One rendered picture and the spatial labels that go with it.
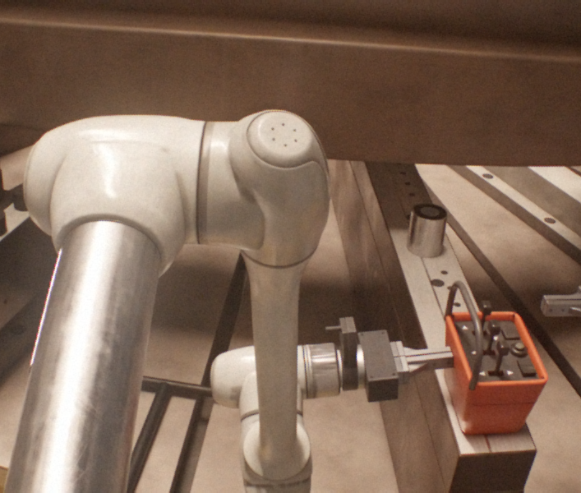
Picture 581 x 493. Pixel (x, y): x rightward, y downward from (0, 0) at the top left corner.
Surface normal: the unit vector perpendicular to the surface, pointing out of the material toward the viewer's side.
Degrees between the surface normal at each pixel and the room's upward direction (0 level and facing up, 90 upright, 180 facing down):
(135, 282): 49
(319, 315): 0
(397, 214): 0
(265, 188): 98
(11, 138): 90
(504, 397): 97
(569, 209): 71
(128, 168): 24
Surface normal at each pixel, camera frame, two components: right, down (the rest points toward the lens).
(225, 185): -0.14, 0.09
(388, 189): 0.05, -0.86
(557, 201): -0.83, -0.10
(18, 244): 0.94, 0.21
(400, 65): 0.03, 0.51
